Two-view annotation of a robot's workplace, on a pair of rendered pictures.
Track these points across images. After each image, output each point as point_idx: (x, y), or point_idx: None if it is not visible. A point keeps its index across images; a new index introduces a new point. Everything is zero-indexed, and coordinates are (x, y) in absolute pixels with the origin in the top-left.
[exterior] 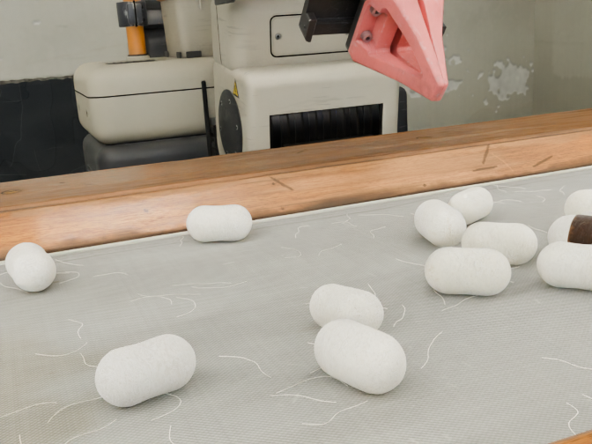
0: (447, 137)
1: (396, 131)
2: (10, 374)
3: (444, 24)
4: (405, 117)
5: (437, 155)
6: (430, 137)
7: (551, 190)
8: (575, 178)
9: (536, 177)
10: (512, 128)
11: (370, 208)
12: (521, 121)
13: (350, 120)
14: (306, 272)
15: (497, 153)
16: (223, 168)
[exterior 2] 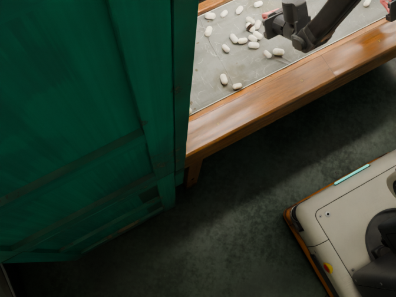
0: (373, 39)
1: (390, 175)
2: None
3: (386, 15)
4: (390, 223)
5: (375, 26)
6: (378, 40)
7: (351, 21)
8: (345, 30)
9: (352, 32)
10: (359, 48)
11: (383, 14)
12: (356, 58)
13: None
14: None
15: (362, 32)
16: None
